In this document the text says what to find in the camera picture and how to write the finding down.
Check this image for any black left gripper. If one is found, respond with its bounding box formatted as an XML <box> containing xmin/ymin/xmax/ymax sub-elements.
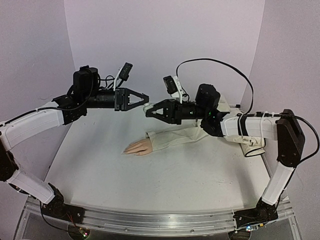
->
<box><xmin>84</xmin><ymin>87</ymin><xmax>151</xmax><ymax>111</ymax></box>

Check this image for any clear nail polish bottle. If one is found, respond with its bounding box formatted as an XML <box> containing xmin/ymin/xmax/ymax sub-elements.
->
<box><xmin>142</xmin><ymin>103</ymin><xmax>154</xmax><ymax>114</ymax></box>

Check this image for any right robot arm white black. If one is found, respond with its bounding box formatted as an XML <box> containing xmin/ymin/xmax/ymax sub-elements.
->
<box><xmin>143</xmin><ymin>83</ymin><xmax>305</xmax><ymax>229</ymax></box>

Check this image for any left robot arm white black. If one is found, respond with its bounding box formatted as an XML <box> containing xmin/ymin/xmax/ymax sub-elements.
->
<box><xmin>0</xmin><ymin>63</ymin><xmax>149</xmax><ymax>219</ymax></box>

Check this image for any beige sleeve cloth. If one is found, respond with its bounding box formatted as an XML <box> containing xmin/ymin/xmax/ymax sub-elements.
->
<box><xmin>145</xmin><ymin>92</ymin><xmax>267</xmax><ymax>158</ymax></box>

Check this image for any mannequin hand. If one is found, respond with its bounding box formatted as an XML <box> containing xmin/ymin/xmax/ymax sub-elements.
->
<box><xmin>123</xmin><ymin>138</ymin><xmax>153</xmax><ymax>156</ymax></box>

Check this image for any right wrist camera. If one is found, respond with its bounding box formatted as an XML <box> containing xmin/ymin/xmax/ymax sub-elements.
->
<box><xmin>163</xmin><ymin>75</ymin><xmax>187</xmax><ymax>104</ymax></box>

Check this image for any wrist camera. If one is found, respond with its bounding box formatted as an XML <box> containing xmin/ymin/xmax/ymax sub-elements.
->
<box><xmin>163</xmin><ymin>75</ymin><xmax>187</xmax><ymax>104</ymax></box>
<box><xmin>112</xmin><ymin>62</ymin><xmax>133</xmax><ymax>91</ymax></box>

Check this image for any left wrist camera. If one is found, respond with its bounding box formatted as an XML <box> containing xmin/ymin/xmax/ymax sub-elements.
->
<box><xmin>112</xmin><ymin>62</ymin><xmax>133</xmax><ymax>91</ymax></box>

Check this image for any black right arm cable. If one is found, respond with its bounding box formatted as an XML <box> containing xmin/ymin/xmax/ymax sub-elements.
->
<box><xmin>176</xmin><ymin>58</ymin><xmax>320</xmax><ymax>163</ymax></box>

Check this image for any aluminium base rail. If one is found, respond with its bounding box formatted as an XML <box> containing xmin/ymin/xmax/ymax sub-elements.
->
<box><xmin>14</xmin><ymin>197</ymin><xmax>301</xmax><ymax>240</ymax></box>

